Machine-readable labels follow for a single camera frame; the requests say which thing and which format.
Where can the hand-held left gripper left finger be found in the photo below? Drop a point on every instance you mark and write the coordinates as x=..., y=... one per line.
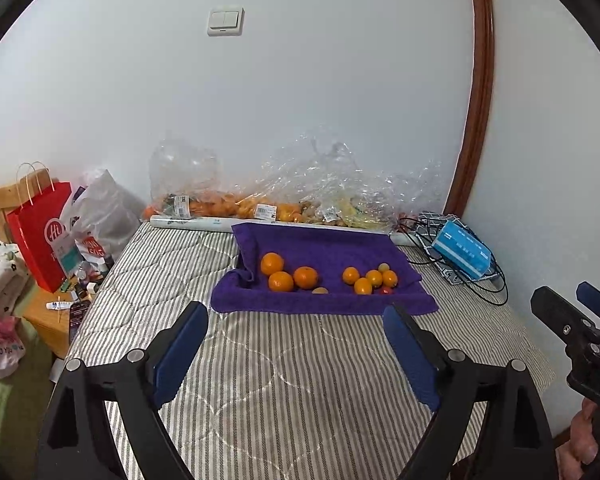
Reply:
x=180, y=355

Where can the white light switch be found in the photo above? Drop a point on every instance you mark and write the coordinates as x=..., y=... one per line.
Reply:
x=225, y=21

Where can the pile of bagged mandarins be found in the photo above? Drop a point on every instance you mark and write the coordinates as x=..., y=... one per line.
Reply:
x=290, y=212
x=210, y=207

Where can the person's right hand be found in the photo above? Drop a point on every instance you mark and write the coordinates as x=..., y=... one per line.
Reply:
x=580, y=440

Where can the small white tube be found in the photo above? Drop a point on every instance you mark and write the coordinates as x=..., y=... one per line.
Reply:
x=60, y=304

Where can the bagged yellow fruit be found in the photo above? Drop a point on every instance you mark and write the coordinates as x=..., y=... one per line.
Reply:
x=355, y=210

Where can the blue tissue box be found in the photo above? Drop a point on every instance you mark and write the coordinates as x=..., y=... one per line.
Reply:
x=462, y=250

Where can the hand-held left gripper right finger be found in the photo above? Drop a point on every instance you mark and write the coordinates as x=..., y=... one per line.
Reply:
x=412, y=355

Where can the crinkled clear plastic bag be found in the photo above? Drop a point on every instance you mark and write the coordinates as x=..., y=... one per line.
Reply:
x=290, y=175
x=180, y=170
x=410, y=190

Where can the cluster of small bottles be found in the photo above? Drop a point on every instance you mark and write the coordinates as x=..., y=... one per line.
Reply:
x=87, y=280

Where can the yellow-green citrus fruit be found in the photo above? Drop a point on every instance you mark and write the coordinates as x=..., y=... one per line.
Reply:
x=320, y=290

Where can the grey striped mattress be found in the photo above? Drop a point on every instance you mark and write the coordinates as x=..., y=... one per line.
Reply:
x=290, y=375

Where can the grey plastic bag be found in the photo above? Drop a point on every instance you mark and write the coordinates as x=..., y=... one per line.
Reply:
x=107, y=210

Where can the dark booklet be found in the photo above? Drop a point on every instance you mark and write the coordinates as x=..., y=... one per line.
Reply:
x=78, y=315

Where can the brown wooden door frame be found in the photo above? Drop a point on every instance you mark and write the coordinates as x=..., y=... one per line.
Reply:
x=477, y=85

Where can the white red printed bag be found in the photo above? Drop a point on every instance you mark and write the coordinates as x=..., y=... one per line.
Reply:
x=87, y=247

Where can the wooden nightstand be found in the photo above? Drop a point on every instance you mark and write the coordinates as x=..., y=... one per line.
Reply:
x=45, y=330

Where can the small green fruit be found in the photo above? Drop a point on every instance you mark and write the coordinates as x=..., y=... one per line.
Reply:
x=384, y=267

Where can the white paper roll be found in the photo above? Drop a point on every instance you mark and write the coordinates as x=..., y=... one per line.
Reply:
x=190, y=222

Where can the small round orange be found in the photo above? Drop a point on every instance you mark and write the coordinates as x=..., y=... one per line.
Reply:
x=374, y=278
x=389, y=278
x=351, y=275
x=363, y=286

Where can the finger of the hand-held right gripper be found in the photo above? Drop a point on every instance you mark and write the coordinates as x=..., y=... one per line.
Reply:
x=597, y=300
x=560, y=315

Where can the red paper bag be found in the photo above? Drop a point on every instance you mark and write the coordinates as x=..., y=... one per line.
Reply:
x=35, y=240

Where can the purple towel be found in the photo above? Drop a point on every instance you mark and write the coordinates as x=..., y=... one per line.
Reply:
x=330, y=250

